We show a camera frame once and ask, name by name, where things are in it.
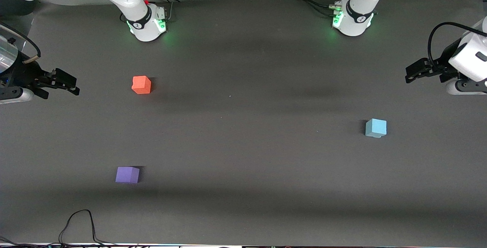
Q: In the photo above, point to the light blue foam block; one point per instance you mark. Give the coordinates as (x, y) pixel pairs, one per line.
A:
(376, 127)

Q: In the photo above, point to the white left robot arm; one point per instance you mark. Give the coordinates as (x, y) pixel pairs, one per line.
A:
(357, 16)

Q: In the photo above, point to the orange foam block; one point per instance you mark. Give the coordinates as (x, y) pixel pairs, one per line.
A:
(141, 85)

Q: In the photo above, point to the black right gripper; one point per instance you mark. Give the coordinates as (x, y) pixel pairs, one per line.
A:
(23, 73)

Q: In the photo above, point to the purple foam block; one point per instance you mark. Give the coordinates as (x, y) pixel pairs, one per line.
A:
(127, 175)

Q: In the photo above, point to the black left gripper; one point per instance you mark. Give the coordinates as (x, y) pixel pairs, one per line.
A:
(443, 67)

